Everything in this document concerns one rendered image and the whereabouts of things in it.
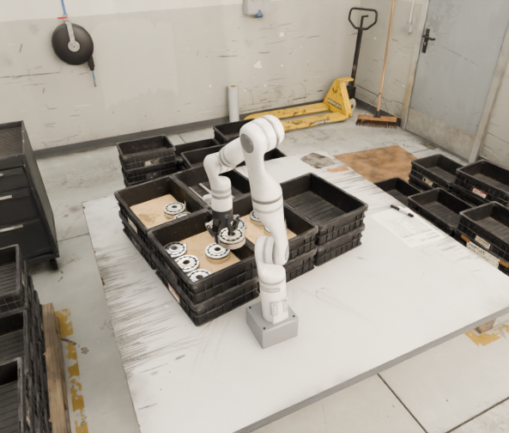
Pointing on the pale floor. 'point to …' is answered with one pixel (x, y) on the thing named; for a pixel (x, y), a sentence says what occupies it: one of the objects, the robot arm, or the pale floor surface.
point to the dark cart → (9, 198)
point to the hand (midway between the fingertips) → (223, 238)
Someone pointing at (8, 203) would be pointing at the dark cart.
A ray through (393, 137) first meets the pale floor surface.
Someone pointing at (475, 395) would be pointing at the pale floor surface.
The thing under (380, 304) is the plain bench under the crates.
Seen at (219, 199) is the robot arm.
